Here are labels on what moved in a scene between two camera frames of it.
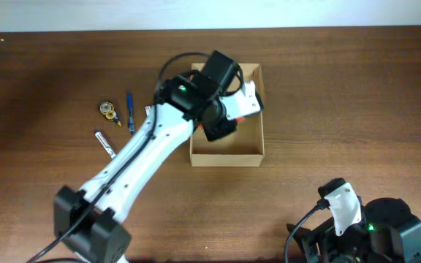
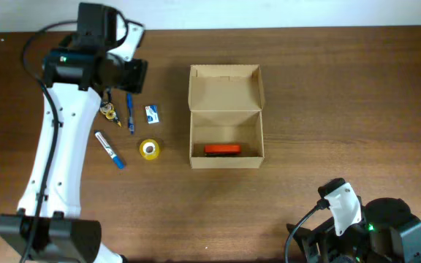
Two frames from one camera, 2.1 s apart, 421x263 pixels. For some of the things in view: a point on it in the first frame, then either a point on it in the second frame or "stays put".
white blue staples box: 149,110 stays put
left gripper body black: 218,128 -> 137,75
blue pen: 131,119 stays put
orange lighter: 238,119 -> 221,150
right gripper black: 309,240 stays put
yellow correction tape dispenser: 108,109 stays put
